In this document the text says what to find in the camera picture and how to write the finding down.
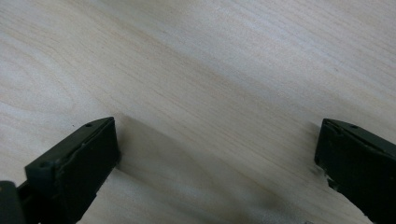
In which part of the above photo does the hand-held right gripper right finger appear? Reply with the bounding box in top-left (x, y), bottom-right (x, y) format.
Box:
top-left (314, 118), bottom-right (396, 224)

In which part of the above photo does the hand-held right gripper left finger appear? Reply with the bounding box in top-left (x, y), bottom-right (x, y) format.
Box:
top-left (18, 116), bottom-right (121, 224)

